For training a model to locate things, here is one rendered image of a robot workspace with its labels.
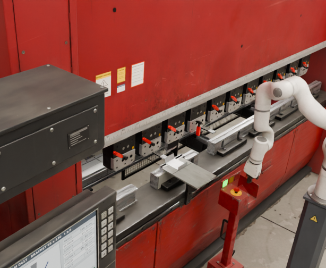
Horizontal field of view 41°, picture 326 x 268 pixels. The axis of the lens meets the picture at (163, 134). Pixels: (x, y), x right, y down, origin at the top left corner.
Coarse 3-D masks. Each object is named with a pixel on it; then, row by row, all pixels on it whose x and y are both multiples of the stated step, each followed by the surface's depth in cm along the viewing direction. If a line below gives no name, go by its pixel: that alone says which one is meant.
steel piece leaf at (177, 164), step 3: (174, 159) 263; (168, 162) 259; (171, 162) 260; (174, 162) 260; (177, 162) 260; (180, 162) 260; (186, 162) 257; (171, 165) 257; (174, 165) 257; (177, 165) 257; (180, 165) 257; (183, 165) 256; (174, 168) 255; (177, 168) 255; (180, 168) 254
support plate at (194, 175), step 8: (184, 160) 263; (168, 168) 254; (184, 168) 255; (192, 168) 256; (200, 168) 256; (176, 176) 248; (184, 176) 248; (192, 176) 249; (200, 176) 249; (208, 176) 250; (192, 184) 242; (200, 184) 242
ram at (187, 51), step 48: (96, 0) 168; (144, 0) 188; (192, 0) 212; (240, 0) 244; (288, 0) 288; (96, 48) 178; (144, 48) 200; (192, 48) 228; (240, 48) 264; (288, 48) 316; (144, 96) 213; (192, 96) 245
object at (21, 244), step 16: (80, 192) 137; (96, 192) 133; (112, 192) 133; (64, 208) 129; (80, 208) 126; (96, 208) 128; (112, 208) 135; (32, 224) 123; (48, 224) 119; (64, 224) 120; (96, 224) 132; (112, 224) 138; (16, 240) 117; (32, 240) 113; (48, 240) 116; (96, 240) 135; (112, 240) 142; (0, 256) 108; (16, 256) 108; (96, 256) 138; (112, 256) 146
